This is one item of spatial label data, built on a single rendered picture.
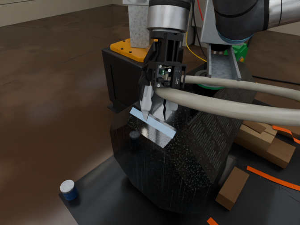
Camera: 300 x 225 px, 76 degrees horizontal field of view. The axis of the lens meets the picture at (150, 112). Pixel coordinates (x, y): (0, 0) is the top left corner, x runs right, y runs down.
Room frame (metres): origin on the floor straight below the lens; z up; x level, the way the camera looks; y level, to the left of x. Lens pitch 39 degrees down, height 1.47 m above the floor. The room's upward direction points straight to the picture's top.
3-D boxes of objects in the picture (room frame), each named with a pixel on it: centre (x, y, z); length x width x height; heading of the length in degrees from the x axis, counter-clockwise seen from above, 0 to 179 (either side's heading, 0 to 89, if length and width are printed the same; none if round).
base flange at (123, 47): (1.91, 0.07, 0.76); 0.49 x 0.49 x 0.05; 46
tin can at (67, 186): (0.76, 0.62, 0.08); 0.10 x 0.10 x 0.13
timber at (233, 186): (0.79, -0.64, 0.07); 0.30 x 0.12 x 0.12; 139
